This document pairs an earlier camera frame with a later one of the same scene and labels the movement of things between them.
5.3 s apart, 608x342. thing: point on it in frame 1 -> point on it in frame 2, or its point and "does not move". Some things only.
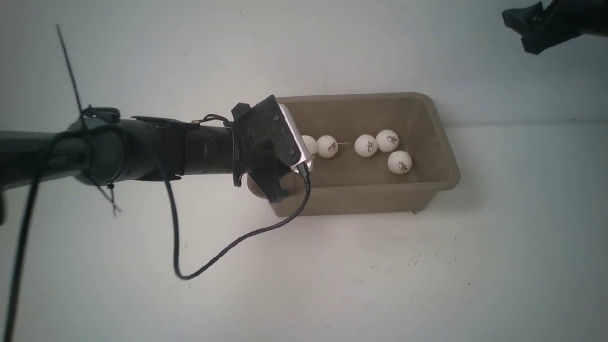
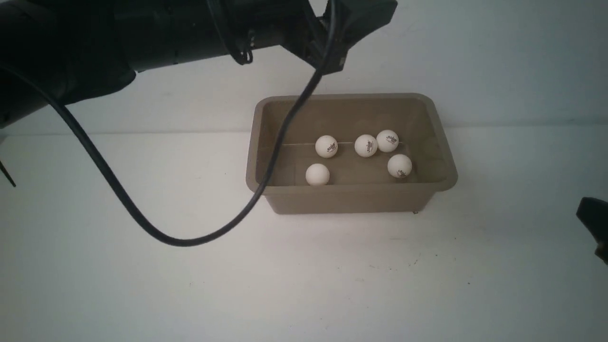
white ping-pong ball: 399,162 does not move
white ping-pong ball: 387,140 does not move
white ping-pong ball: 311,144 -> 317,174
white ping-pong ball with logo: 327,146 does not move
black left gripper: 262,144 -> 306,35
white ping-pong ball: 365,146 does not move
